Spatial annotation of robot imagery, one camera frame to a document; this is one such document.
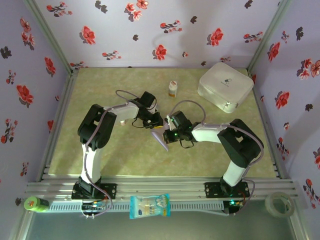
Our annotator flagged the lavender cloth piece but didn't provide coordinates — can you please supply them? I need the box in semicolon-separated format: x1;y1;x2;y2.
150;123;171;152

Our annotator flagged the white pill bottle orange label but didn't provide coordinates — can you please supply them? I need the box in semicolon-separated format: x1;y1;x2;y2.
167;80;179;99

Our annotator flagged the white plastic case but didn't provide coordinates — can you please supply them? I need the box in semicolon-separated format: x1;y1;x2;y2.
197;62;255;114

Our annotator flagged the teal wet wipes packet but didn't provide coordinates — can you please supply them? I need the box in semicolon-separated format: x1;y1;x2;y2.
129;193;172;220

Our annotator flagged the clear tape roll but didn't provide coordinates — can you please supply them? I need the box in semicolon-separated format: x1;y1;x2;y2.
264;191;295;218

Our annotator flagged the green tape roll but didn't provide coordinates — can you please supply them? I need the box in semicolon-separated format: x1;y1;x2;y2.
23;196;50;213

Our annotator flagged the long aluminium table rail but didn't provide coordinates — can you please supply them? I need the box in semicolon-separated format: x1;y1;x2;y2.
24;174;309;210

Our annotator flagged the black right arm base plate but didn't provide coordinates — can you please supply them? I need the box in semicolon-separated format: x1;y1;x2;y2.
204;181;251;200

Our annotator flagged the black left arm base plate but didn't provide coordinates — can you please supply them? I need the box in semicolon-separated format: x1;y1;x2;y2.
71;183;118;200

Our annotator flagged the aluminium side rail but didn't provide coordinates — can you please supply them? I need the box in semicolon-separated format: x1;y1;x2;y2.
37;69;79;182
248;69;288;180

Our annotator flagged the white slotted cable duct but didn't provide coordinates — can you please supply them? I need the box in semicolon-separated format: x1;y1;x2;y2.
48;201;225;213

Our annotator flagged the lilac right arm cable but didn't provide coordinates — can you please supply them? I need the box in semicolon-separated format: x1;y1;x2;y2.
169;99;265;217

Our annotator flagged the aluminium frame post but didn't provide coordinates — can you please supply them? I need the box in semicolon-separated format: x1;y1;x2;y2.
247;0;293;73
22;0;76;76

